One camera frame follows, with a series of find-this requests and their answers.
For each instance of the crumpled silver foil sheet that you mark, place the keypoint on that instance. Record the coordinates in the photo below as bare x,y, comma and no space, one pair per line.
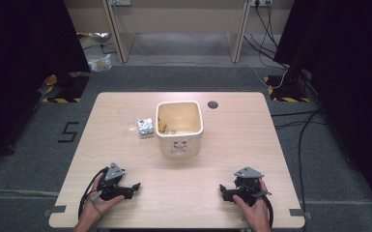
95,35

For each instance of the person's left hand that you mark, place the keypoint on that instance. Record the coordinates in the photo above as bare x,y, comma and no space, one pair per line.
93,209

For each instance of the white wall socket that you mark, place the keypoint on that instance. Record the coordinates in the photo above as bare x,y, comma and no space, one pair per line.
119,2
261,2

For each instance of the stand base with striped tape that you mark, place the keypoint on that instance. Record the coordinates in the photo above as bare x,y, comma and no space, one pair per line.
67,88
286,92

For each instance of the person's right hand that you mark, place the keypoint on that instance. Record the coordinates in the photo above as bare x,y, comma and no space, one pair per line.
257,214

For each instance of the clear plastic bag yellow contents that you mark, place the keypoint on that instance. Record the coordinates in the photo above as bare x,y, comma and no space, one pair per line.
100,63

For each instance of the dark curtain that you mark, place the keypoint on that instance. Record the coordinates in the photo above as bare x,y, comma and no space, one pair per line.
19,64
351,80

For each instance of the yellow wrapper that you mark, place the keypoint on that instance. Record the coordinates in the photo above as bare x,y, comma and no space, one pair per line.
162,126

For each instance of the silver foil wrapper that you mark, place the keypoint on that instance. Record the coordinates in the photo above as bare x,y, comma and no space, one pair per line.
145,127

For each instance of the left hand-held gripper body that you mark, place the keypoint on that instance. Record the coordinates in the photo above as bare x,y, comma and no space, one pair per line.
114,171

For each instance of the grey tape piece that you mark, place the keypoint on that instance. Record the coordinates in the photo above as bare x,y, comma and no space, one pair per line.
299,213
55,210

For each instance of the cream square plastic bin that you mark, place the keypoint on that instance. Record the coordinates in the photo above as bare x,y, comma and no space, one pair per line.
180,145

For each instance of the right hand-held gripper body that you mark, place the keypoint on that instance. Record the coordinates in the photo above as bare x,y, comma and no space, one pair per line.
248,173

